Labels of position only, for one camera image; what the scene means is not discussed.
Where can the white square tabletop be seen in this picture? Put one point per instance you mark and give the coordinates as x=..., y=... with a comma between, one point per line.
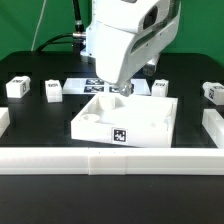
x=137, y=120

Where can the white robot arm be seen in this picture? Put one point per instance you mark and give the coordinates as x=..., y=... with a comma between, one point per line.
x=87, y=52

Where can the white left fence piece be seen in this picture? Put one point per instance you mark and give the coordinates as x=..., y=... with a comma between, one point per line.
x=4, y=119

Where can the white right fence piece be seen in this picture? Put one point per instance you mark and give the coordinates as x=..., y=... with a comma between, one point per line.
x=213, y=122

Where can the white marker base plate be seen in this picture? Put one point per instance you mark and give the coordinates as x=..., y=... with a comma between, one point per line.
x=90, y=86

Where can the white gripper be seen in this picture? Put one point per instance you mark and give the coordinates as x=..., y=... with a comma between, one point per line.
x=127, y=37

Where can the white front fence rail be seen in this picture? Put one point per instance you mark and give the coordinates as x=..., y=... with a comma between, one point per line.
x=111, y=161

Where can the white fence piece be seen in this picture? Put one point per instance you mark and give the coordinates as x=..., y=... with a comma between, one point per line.
x=213, y=122
x=4, y=119

